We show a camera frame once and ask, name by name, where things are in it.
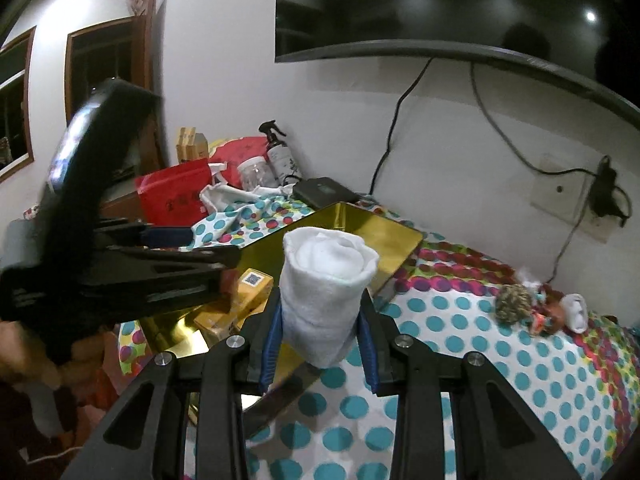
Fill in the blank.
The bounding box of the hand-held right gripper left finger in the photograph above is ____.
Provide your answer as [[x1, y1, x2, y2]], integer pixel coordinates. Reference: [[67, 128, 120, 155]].
[[62, 287, 283, 480]]

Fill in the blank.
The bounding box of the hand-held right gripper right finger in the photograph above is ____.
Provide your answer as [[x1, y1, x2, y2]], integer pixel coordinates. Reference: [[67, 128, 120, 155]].
[[356, 292, 583, 480]]

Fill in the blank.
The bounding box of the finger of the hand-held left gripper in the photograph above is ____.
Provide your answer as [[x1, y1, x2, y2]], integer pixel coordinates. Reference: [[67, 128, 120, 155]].
[[97, 217, 196, 251], [75, 246, 242, 321]]

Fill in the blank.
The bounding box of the yellow box with cup picture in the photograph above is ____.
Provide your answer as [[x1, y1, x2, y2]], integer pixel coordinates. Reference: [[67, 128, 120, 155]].
[[235, 269, 275, 321]]

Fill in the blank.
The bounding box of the white sock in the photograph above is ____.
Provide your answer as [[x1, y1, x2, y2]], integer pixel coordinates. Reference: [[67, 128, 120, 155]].
[[559, 293, 591, 333], [279, 227, 381, 370]]

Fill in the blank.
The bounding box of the gold tin box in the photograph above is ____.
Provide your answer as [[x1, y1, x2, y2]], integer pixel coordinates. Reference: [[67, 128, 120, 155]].
[[117, 201, 427, 441]]

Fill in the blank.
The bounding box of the brown plush toy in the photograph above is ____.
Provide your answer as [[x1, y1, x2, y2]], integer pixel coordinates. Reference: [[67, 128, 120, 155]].
[[531, 285, 568, 333]]

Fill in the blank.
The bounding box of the person's left hand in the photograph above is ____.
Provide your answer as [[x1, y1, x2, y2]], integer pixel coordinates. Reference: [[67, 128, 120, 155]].
[[0, 317, 118, 396]]

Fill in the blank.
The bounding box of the red gift bag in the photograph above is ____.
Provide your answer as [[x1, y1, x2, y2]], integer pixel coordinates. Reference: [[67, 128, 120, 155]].
[[135, 157, 213, 226]]

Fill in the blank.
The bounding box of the polka-dot tablecloth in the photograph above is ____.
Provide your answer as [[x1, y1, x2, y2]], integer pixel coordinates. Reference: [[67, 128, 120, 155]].
[[117, 187, 640, 480]]

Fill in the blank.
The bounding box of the tan cardboard carton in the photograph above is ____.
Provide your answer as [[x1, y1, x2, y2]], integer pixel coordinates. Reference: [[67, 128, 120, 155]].
[[175, 126, 210, 165]]

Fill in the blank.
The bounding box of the clear plastic jar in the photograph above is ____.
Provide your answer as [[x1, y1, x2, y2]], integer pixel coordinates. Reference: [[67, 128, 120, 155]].
[[236, 156, 276, 192]]

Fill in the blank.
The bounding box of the pink-red bag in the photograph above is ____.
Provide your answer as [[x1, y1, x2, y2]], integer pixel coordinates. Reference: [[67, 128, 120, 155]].
[[207, 136, 271, 186]]

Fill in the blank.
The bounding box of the wooden framed window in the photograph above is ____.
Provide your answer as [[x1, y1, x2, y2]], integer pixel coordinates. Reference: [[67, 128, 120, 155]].
[[65, 15, 153, 131], [0, 27, 37, 181]]

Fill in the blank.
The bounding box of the white spray bottle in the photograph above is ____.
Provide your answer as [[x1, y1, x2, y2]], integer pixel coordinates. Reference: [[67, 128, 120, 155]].
[[259, 120, 303, 188]]

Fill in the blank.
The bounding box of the black set-top box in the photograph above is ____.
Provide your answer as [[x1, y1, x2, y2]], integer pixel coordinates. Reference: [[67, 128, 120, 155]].
[[291, 176, 361, 211]]

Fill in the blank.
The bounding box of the black charger adapter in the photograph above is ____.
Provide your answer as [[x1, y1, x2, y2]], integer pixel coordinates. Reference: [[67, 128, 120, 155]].
[[590, 156, 621, 216]]

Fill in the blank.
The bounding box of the thin black charger cable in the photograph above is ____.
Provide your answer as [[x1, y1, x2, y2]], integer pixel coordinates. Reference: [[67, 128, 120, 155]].
[[547, 185, 632, 283]]

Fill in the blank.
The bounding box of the black television power cable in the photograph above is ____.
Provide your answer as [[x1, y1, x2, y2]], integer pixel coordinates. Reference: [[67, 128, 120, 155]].
[[370, 57, 433, 196]]

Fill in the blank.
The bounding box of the wall socket plate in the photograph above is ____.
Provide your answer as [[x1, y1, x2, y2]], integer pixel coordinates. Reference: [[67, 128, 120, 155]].
[[530, 154, 626, 243]]

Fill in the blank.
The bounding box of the black cable to charger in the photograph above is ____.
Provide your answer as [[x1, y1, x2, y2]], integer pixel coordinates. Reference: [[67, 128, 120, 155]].
[[470, 60, 601, 176]]

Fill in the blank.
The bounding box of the black wall television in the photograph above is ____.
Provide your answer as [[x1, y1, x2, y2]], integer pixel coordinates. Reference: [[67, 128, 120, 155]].
[[275, 0, 640, 128]]

